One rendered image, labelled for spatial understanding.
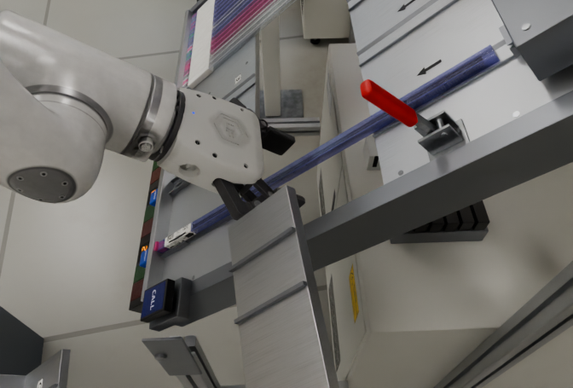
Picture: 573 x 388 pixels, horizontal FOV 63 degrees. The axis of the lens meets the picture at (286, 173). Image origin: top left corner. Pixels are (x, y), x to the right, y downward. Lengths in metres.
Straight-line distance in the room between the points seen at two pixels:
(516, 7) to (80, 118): 0.34
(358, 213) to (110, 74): 0.25
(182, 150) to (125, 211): 1.23
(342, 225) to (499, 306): 0.44
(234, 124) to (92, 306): 1.12
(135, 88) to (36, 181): 0.12
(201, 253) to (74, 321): 0.95
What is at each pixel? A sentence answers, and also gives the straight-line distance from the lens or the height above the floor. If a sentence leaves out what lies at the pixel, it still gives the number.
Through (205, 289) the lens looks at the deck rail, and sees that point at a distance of 0.59.
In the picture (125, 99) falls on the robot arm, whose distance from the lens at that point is 0.44.
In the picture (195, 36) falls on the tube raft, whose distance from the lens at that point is 1.01.
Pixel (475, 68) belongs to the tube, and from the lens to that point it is 0.46.
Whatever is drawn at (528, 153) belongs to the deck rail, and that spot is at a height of 1.05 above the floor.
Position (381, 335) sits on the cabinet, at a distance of 0.79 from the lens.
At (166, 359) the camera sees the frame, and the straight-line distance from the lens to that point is 0.70.
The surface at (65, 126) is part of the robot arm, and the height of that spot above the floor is 1.09.
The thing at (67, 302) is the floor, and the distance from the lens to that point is 1.58.
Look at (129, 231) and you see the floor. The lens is 1.63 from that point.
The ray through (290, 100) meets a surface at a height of 0.01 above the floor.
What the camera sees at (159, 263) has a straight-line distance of 0.71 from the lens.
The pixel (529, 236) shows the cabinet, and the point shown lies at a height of 0.62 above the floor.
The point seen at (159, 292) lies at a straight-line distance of 0.60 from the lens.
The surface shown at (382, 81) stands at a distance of 0.53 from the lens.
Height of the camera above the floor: 1.34
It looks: 53 degrees down
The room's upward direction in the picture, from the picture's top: straight up
